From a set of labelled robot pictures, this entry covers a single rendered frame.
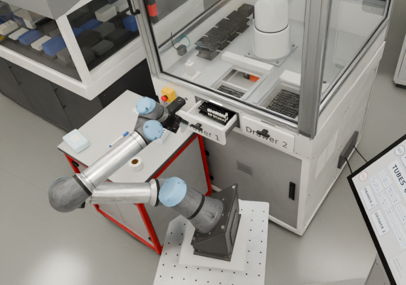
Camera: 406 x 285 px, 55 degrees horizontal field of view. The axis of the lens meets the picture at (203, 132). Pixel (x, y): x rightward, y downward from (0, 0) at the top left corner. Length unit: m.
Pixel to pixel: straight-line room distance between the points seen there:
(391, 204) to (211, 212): 0.65
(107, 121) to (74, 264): 0.99
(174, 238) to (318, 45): 1.00
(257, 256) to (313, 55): 0.84
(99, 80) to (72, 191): 1.21
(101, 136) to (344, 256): 1.62
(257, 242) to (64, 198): 0.81
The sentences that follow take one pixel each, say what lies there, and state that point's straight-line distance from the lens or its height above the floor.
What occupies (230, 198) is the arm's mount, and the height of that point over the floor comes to 0.99.
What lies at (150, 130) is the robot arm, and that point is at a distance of 1.45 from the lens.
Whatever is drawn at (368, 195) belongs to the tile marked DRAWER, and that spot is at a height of 1.00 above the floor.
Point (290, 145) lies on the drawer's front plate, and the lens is 1.92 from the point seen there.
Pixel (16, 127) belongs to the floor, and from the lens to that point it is 3.98.
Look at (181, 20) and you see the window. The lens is 1.91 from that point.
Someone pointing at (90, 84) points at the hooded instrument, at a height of 0.90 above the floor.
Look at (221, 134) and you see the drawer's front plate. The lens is 1.94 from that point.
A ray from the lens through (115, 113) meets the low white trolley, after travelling 2.43.
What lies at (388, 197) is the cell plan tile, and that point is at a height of 1.06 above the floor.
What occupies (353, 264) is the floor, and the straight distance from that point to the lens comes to 2.59.
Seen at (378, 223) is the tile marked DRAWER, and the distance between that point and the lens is 1.55.
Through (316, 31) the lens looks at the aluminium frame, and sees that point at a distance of 1.50.
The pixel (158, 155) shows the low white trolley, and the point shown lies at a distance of 2.09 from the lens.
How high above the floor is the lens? 2.28
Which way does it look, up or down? 45 degrees down
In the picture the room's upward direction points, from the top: 10 degrees counter-clockwise
